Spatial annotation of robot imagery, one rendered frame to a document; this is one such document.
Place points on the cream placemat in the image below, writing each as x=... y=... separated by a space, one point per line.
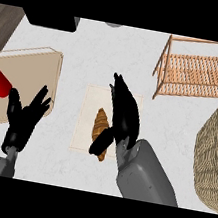
x=89 y=117

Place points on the wicker basket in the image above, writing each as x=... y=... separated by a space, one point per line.
x=215 y=153

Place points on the wooden tiered shelf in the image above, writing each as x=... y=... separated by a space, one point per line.
x=198 y=72

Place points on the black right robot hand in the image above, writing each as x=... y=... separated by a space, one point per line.
x=124 y=112

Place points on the brown croissant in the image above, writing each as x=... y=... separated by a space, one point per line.
x=100 y=126

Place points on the black appliance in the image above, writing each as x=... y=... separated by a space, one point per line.
x=50 y=19

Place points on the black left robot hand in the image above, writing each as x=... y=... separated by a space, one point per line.
x=20 y=122

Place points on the pale wooden cutting board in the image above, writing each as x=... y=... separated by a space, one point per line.
x=24 y=82

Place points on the small grey object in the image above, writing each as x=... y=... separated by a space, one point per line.
x=113 y=24

